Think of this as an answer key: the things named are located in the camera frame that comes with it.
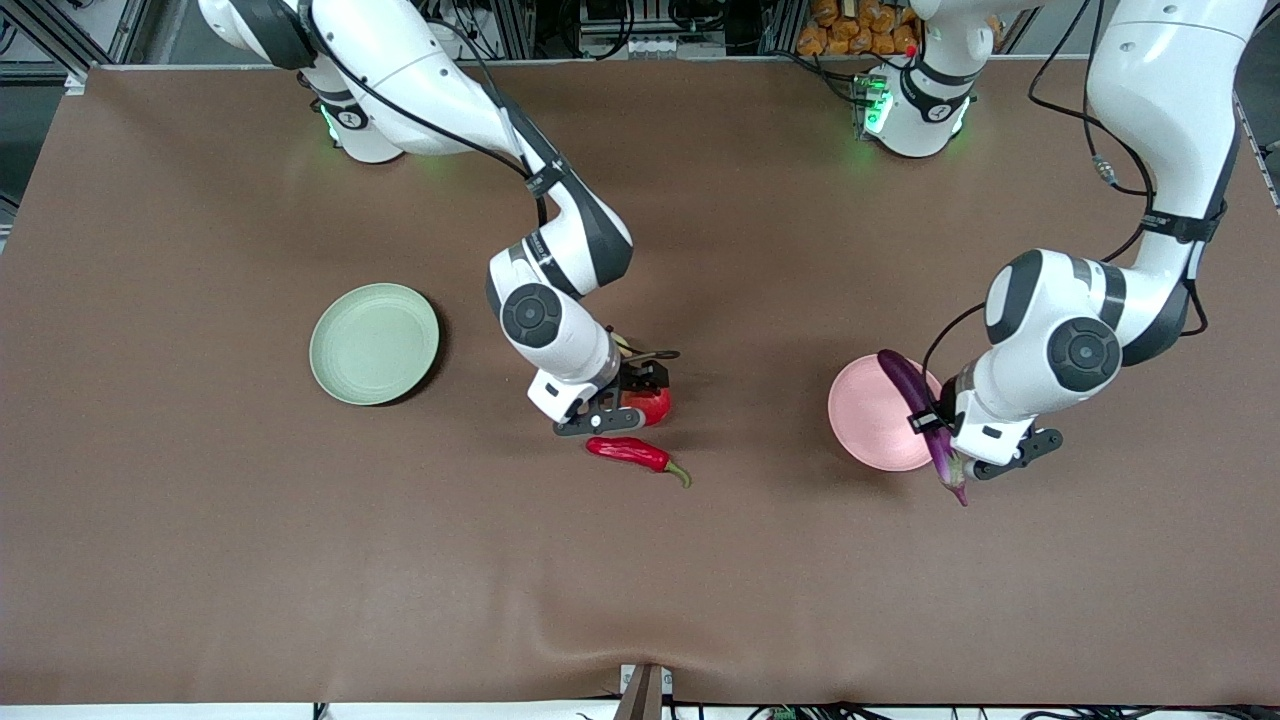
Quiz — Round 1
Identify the red round fruit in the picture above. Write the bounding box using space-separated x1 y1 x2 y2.
624 385 673 429

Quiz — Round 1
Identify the purple eggplant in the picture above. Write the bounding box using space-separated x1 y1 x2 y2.
877 349 970 507

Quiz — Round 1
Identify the red chili pepper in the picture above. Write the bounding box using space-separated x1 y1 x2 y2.
586 436 693 489

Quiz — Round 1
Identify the pink round plate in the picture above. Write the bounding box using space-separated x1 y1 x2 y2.
828 354 947 473

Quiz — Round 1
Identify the brown table mat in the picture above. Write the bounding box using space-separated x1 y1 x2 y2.
0 58 1280 707

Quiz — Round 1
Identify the green round plate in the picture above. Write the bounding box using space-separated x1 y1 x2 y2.
309 283 441 407

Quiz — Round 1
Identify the white power strip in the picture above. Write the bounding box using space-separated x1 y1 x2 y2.
580 36 727 61

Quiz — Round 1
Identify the orange packets pile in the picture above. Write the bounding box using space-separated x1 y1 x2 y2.
797 0 922 57

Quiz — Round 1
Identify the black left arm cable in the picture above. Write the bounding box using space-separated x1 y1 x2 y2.
920 0 1217 403

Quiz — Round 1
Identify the grey table edge bracket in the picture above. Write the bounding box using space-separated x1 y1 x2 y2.
618 663 674 720

